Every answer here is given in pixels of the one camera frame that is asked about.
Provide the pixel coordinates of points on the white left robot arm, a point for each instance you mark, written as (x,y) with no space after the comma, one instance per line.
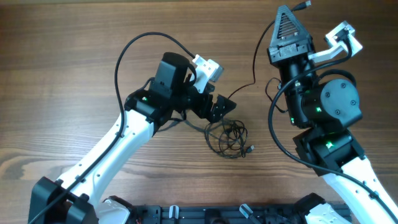
(76,196)

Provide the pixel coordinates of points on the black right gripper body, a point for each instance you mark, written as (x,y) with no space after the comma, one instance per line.
(292,53)

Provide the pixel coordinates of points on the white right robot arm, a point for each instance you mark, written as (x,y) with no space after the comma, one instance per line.
(323,101)

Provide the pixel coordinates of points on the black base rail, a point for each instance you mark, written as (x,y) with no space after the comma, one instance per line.
(269,214)

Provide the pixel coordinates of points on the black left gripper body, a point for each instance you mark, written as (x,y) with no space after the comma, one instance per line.
(199,103)

